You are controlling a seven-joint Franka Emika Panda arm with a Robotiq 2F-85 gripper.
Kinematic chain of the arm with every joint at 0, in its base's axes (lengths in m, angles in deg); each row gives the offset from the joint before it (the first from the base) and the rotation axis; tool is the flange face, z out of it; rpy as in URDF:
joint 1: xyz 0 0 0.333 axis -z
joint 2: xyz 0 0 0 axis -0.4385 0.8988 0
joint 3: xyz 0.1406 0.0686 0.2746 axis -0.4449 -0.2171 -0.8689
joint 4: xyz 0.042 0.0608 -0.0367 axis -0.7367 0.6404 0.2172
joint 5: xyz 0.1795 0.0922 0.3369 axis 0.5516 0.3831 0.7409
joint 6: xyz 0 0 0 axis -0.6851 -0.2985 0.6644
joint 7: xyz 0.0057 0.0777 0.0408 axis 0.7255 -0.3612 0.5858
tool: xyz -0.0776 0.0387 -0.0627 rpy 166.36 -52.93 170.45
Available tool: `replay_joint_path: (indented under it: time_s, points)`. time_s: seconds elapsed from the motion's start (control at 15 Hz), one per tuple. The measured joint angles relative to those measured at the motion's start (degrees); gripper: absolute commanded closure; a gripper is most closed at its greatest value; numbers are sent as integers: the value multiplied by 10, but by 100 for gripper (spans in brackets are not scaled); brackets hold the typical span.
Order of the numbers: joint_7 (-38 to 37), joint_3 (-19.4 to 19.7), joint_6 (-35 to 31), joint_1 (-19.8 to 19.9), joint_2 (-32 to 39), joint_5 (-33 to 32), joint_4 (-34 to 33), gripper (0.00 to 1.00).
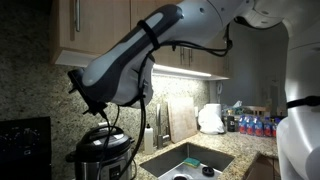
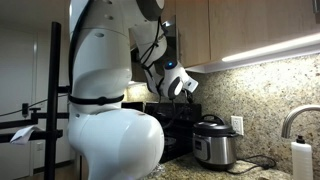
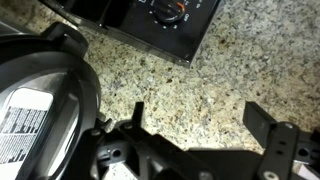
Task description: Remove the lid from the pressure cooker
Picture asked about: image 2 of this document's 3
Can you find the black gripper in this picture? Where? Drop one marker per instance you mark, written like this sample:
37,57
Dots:
190,96

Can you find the black pressure cooker lid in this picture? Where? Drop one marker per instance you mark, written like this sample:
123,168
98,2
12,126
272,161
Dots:
213,128

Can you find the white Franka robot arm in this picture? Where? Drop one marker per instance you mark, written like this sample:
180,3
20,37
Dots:
106,66

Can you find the stainless steel pressure cooker base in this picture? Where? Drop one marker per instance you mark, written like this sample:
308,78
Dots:
215,150

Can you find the black kitchen stove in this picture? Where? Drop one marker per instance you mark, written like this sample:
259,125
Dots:
186,111

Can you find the under cabinet light strip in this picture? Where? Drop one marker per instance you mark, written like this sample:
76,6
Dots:
273,51

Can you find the curved metal faucet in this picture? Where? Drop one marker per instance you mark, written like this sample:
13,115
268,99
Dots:
290,121

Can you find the white soap bottle black cap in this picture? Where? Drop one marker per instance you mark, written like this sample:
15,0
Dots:
301,160

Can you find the white paper tag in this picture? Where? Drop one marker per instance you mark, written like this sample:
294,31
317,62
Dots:
23,135

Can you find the white wall outlet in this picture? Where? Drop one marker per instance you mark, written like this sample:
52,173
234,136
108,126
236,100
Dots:
237,124

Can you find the wooden wall cabinets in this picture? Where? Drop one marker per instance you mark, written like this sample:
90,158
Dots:
250,26

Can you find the black metal stand frame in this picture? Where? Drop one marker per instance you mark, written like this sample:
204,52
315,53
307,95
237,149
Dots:
51,100

